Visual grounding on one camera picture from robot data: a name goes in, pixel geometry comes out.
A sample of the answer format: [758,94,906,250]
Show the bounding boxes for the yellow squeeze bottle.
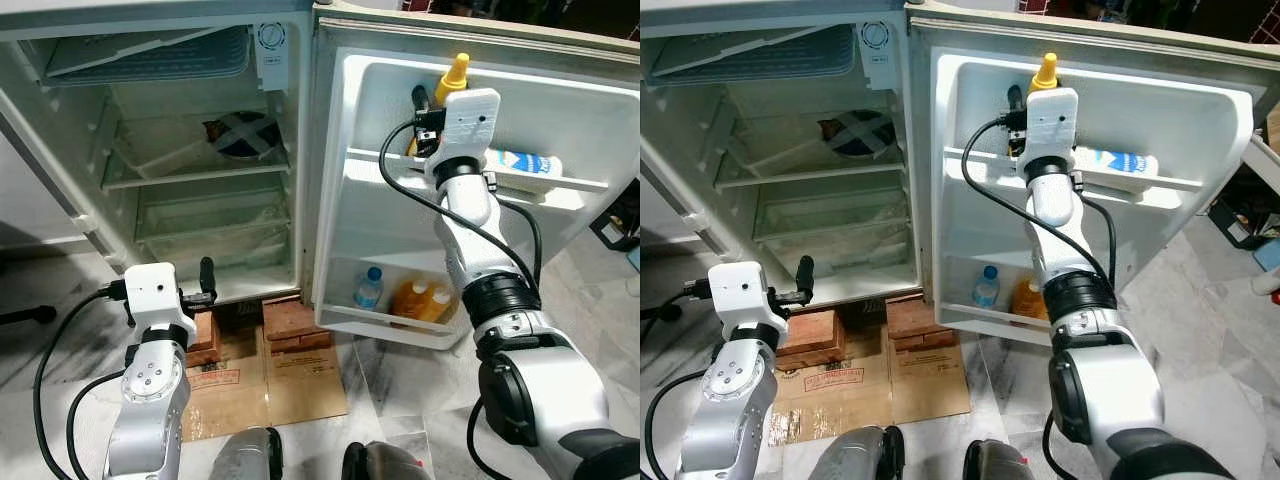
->
[1030,53,1061,93]
[407,53,471,158]

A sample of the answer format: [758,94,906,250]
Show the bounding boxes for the glass fridge shelf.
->
[100,150,292,192]
[715,150,907,192]

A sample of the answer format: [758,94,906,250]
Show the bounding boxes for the white fridge body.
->
[0,0,317,307]
[640,0,917,307]

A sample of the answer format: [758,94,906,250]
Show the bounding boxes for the white fridge door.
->
[310,4,641,351]
[905,4,1257,347]

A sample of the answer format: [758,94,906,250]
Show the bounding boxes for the red brick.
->
[262,298,334,354]
[775,310,837,372]
[885,297,952,352]
[185,310,222,367]

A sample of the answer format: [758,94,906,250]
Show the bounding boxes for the clear crisper drawer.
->
[750,186,917,273]
[135,186,297,273]

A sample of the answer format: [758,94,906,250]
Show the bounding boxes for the brown cardboard sheet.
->
[180,320,350,442]
[770,330,972,447]

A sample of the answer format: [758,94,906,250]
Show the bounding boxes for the dark bowl with tape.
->
[818,110,897,159]
[205,112,282,161]

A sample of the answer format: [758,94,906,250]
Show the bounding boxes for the clear water bottle blue cap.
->
[972,265,1003,309]
[355,266,386,310]

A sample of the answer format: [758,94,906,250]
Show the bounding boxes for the grey left robot leg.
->
[210,427,285,480]
[820,427,907,480]

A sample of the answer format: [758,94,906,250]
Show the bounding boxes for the grey robot leg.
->
[342,440,432,480]
[962,438,1042,480]
[210,427,285,480]
[820,427,907,480]

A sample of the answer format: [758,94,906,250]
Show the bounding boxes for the orange juice bottle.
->
[428,285,462,323]
[1012,278,1051,320]
[392,280,433,323]

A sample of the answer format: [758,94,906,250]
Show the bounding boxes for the black crate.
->
[1205,165,1280,252]
[590,185,641,252]

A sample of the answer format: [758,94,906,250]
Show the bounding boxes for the clear freezer compartment flap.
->
[20,25,252,87]
[645,25,862,87]

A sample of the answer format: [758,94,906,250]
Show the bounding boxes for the grey right robot leg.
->
[962,438,1042,480]
[342,440,432,480]

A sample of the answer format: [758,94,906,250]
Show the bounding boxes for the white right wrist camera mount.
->
[1020,88,1080,163]
[435,88,501,163]

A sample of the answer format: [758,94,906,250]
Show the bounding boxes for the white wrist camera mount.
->
[707,262,782,347]
[1020,88,1080,163]
[124,262,200,347]
[435,88,501,163]

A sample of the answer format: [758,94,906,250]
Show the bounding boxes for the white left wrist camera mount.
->
[707,262,782,347]
[124,262,200,347]

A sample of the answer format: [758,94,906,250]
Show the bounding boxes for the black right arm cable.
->
[960,116,1119,291]
[378,118,546,296]

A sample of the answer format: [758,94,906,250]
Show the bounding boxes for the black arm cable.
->
[640,282,713,480]
[960,116,1119,291]
[378,118,546,296]
[33,282,131,480]

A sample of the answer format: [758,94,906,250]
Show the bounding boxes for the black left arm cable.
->
[33,282,131,480]
[640,282,713,480]

